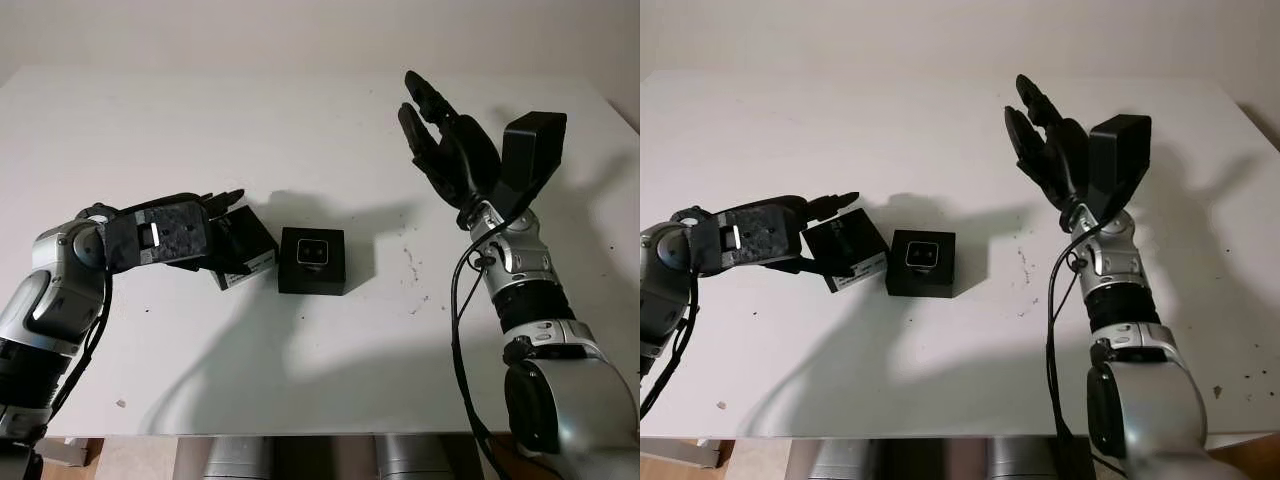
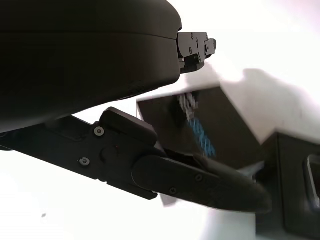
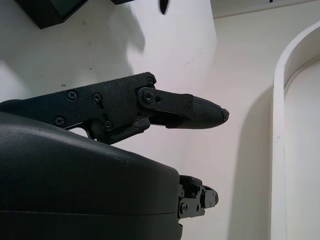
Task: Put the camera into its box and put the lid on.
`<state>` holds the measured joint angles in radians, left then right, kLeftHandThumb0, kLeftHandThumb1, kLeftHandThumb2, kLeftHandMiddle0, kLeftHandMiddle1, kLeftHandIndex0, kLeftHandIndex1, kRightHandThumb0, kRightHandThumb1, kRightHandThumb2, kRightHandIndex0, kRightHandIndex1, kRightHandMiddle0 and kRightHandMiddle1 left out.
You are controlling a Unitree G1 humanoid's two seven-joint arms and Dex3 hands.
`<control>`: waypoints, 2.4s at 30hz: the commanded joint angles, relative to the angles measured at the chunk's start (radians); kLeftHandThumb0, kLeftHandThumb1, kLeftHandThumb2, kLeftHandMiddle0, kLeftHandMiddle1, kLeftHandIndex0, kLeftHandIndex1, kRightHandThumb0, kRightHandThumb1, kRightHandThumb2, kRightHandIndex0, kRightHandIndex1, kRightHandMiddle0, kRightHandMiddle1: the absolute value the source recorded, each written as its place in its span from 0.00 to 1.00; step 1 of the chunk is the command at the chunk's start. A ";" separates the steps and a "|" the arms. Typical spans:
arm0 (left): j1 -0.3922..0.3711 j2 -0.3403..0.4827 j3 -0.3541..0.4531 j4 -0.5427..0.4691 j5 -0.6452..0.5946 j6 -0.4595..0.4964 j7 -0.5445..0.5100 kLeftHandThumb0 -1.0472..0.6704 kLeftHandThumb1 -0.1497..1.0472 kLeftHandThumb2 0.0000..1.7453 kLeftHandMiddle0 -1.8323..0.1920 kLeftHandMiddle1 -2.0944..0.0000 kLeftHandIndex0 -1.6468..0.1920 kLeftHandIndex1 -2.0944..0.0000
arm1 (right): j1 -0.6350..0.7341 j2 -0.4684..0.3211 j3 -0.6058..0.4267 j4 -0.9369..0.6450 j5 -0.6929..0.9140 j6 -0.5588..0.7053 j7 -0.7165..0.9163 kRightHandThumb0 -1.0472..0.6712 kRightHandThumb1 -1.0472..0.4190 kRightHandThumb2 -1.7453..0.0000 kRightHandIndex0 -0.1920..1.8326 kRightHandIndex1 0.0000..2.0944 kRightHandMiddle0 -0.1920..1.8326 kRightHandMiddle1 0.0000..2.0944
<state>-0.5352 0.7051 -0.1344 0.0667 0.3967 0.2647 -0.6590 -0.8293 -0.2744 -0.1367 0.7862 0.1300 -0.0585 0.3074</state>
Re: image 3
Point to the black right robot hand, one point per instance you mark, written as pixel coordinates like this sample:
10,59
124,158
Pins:
87,187

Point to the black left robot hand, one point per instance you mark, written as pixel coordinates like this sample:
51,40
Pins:
165,6

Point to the black foam-lined box base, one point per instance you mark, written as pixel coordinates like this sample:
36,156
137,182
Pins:
50,12

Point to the white curved panel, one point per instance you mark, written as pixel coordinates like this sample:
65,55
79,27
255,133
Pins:
280,125

